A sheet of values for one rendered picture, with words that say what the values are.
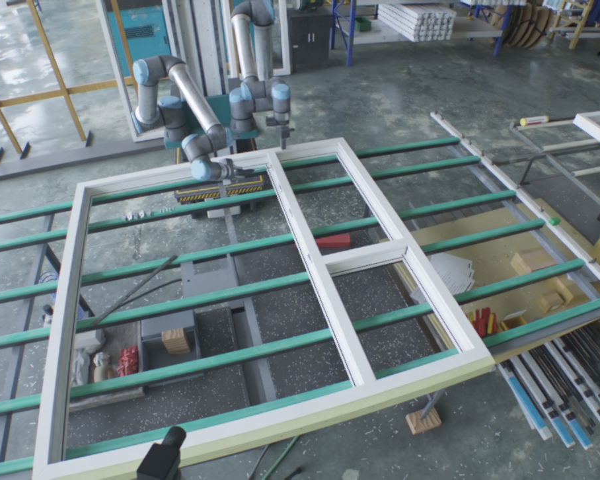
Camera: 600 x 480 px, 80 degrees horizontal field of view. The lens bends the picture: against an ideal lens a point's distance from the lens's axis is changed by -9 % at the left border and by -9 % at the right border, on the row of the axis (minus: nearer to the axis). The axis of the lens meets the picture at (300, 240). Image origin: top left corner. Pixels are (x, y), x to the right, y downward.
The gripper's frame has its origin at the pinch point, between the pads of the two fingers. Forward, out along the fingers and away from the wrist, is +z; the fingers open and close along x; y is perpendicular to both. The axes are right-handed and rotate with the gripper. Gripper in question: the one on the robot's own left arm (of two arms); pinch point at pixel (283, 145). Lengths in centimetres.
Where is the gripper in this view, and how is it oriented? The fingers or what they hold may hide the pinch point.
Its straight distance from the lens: 220.9
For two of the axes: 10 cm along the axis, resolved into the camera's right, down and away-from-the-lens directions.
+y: 9.6, -2.0, 2.0
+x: -2.8, -6.9, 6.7
